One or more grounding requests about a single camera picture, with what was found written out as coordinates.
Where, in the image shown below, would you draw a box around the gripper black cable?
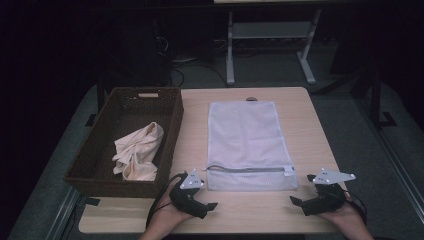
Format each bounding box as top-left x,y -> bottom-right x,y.
145,172 -> 188,229
346,191 -> 369,225

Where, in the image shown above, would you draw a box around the brown wicker basket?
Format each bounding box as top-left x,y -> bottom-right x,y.
63,86 -> 185,199

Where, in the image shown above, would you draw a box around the white mesh laundry bag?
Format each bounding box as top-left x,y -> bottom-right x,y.
203,100 -> 299,192

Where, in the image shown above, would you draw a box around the person's right hand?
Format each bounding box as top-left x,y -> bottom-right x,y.
319,191 -> 367,232

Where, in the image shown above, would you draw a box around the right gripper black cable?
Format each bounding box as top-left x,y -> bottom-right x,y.
346,191 -> 369,225

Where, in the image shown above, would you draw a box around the black floor cables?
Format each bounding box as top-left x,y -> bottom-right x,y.
168,57 -> 230,88

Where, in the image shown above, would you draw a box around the metal floor rail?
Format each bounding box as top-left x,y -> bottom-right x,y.
353,98 -> 424,223
45,186 -> 82,240

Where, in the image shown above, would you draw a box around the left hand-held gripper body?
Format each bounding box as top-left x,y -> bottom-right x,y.
169,168 -> 210,220

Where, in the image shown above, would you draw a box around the person's left hand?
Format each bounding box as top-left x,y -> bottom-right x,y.
155,190 -> 195,230

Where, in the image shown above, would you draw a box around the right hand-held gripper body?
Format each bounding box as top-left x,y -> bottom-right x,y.
301,167 -> 356,217

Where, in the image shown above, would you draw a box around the white metal desk frame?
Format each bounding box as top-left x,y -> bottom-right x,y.
213,0 -> 323,87

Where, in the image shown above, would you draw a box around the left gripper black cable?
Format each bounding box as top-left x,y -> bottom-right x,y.
145,172 -> 188,229

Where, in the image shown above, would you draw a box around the black metal stand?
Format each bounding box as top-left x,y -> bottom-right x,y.
349,66 -> 398,129

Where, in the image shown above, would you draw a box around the cream cloth garment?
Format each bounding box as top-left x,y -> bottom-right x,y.
111,121 -> 165,183

